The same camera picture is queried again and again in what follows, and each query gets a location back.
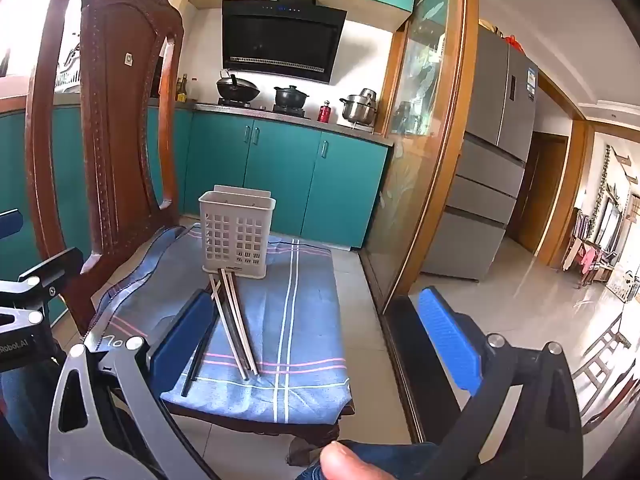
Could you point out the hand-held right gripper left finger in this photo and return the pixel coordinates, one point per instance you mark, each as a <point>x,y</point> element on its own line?
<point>185,342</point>

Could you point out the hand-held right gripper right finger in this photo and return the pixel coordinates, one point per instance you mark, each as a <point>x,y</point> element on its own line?
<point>447,335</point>

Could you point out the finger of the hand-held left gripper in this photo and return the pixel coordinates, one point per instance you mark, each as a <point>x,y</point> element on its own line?
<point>55,267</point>
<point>10,224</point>

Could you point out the silver metal chopstick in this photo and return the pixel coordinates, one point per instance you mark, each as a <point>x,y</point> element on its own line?
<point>234,330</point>

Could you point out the white plastic utensil holder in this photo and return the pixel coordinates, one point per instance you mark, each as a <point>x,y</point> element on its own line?
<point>235,240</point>

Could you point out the person's right hand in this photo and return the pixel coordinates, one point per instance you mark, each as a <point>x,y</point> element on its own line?
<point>345,465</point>

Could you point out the person's left leg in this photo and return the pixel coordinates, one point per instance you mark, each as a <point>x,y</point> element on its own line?
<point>20,410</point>

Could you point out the person's leg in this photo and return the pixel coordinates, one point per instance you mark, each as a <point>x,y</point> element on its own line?
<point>20,410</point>
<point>400,460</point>

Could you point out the blue plaid cloth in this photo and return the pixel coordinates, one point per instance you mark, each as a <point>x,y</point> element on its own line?
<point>300,320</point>

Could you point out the person's right leg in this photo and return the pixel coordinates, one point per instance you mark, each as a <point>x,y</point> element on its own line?
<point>400,460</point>

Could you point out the slatted wooden chair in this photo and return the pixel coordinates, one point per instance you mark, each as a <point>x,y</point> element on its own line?
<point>600,360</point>

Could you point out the carved wooden chair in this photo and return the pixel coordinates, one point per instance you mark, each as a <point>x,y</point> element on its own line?
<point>115,110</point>

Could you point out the clothes drying rack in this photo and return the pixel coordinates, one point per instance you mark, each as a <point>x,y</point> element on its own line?
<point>585,255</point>

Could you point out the kitchen window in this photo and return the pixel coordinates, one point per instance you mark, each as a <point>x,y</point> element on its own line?
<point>67,60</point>

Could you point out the brown wooden door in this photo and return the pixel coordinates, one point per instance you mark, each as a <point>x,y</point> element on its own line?
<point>542,185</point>

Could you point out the teal base cabinets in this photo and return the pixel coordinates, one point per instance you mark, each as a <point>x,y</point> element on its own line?
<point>280,160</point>

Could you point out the dark sauce bottle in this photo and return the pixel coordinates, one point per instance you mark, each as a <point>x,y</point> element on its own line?
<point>185,90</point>
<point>178,92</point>

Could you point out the red-capped sauce bottle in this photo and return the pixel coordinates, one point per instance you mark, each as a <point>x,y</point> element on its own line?
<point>194,91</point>

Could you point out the wood-framed sliding glass door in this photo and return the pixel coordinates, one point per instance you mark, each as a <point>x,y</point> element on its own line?
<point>425,110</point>

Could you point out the grey refrigerator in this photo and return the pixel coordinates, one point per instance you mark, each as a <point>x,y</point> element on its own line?
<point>490,110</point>

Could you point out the stainless steel stockpot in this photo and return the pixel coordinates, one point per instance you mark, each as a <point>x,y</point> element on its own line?
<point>359,109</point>

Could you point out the gas stove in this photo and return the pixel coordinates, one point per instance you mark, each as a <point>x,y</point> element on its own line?
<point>235,104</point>

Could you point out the black wok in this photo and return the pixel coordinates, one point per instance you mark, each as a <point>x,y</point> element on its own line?
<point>239,91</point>

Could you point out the red bottle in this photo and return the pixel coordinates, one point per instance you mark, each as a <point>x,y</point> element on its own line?
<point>324,111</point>

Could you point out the black lidded pot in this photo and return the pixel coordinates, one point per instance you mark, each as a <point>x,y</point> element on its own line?
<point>290,97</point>

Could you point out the red bag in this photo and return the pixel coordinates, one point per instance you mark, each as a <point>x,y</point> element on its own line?
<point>512,43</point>

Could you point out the black range hood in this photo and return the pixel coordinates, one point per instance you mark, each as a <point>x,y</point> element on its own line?
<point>280,40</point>

